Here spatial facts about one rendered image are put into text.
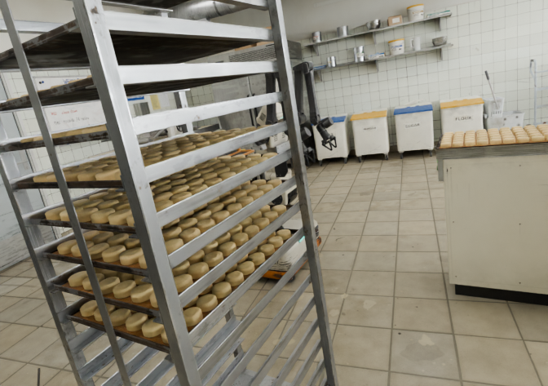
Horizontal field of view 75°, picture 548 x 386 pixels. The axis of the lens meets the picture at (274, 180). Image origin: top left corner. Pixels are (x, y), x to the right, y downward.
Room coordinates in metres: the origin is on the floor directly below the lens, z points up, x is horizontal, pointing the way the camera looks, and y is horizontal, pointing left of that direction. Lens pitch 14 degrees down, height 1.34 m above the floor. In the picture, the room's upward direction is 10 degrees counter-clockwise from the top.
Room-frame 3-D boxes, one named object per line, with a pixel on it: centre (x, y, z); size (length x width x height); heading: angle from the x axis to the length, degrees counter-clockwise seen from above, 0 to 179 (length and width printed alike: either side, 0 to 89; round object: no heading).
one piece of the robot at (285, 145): (2.51, -0.12, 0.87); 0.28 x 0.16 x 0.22; 149
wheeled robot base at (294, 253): (2.66, 0.13, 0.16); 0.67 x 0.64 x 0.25; 59
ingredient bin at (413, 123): (5.48, -2.30, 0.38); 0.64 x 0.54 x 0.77; 157
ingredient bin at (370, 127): (5.73, -1.70, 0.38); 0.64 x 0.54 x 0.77; 158
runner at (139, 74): (0.88, 0.10, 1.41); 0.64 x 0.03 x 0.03; 148
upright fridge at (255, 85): (6.28, -0.03, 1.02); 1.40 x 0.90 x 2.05; 67
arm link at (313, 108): (2.61, -0.37, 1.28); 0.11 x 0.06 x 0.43; 149
